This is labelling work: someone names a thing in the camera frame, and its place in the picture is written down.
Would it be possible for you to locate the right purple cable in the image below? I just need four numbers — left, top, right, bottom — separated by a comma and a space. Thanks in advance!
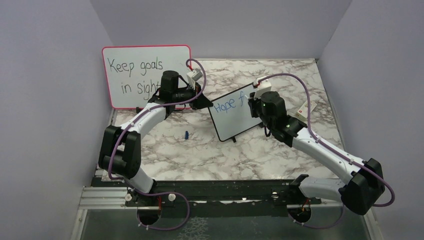
253, 72, 396, 229

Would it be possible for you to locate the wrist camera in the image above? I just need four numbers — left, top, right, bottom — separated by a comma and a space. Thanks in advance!
186, 68, 203, 86
252, 79, 272, 100

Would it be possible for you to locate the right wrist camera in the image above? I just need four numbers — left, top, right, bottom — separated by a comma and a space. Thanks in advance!
252, 79, 272, 100

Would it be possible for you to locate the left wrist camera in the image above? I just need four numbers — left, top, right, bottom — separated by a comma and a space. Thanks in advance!
186, 68, 203, 86

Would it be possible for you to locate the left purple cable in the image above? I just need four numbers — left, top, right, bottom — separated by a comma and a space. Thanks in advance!
107, 58, 208, 232

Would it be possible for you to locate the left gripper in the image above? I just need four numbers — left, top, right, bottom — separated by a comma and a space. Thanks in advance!
172, 82, 214, 111

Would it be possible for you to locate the pink framed whiteboard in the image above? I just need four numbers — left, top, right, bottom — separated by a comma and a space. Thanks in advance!
101, 44, 192, 109

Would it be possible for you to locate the white green eraser box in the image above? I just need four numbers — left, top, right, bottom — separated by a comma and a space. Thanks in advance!
295, 101, 317, 122

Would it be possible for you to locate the purple cable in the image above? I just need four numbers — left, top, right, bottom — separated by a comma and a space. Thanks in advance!
107, 58, 208, 232
253, 72, 396, 229

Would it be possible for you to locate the black framed whiteboard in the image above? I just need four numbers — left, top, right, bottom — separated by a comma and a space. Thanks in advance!
208, 83, 262, 142

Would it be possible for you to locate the black metal base rail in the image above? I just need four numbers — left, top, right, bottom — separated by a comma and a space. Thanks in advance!
79, 178, 374, 213

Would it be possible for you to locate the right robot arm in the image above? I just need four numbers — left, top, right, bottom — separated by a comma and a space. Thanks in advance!
248, 91, 385, 215

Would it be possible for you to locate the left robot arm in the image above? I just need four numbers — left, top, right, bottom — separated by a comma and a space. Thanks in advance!
98, 69, 213, 206

